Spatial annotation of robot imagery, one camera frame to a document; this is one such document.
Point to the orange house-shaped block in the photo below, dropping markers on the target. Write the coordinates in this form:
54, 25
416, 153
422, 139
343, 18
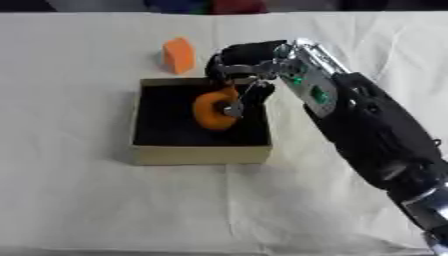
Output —
178, 55

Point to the tan cardboard box black inside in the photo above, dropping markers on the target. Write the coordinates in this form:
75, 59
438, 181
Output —
198, 133

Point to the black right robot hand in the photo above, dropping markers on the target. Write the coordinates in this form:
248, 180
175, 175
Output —
242, 55

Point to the orange toy donut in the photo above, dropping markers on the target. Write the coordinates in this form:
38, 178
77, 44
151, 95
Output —
210, 111

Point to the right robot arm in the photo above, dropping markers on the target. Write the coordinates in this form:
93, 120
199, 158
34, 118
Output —
373, 133

